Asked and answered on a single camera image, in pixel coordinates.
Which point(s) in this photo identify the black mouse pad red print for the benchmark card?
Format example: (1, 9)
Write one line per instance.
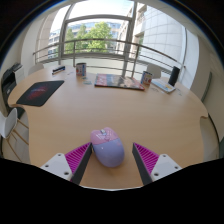
(39, 92)

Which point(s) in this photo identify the pink and lilac computer mouse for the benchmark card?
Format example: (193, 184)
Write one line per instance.
(108, 150)

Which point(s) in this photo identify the green tree outside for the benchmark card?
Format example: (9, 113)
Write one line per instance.
(96, 35)

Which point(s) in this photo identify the white chair with wooden legs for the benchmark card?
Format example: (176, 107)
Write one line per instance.
(9, 122)

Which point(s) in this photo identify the black cylinder speaker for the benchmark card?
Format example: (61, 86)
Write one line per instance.
(173, 76)

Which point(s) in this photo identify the red and grey magazine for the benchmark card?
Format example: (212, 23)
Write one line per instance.
(118, 82)

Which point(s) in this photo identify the black whiteboard eraser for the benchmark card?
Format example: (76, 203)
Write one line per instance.
(58, 69)

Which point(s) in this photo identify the metal balcony railing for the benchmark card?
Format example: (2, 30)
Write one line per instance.
(100, 40)

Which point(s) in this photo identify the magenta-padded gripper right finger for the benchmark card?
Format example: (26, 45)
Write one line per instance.
(163, 165)

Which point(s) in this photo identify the white mug with red print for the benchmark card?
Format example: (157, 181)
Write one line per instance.
(81, 69)

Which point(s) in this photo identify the black and white printer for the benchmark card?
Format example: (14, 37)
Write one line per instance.
(9, 81)

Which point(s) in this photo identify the small sticker card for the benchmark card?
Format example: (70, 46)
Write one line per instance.
(87, 82)

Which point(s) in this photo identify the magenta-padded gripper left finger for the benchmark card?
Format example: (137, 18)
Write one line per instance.
(56, 165)

